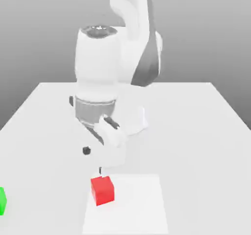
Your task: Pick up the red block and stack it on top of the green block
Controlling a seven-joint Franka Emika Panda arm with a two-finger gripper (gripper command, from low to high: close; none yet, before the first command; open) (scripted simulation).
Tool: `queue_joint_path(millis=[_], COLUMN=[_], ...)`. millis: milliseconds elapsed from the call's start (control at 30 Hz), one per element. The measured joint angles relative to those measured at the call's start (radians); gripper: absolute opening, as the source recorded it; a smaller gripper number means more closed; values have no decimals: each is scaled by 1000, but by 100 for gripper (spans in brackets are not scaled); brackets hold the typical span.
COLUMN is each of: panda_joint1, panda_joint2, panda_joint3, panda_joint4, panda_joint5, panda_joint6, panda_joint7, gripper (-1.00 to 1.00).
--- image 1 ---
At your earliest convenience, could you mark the small green cube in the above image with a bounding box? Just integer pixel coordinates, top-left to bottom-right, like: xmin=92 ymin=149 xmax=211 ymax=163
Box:
xmin=0 ymin=187 xmax=8 ymax=216

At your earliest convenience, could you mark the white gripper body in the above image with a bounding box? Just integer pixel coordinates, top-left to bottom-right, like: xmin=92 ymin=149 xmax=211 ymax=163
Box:
xmin=77 ymin=121 xmax=127 ymax=170

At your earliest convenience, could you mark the small red cube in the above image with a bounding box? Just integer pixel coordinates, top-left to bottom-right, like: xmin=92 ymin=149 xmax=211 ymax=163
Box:
xmin=90 ymin=175 xmax=115 ymax=207

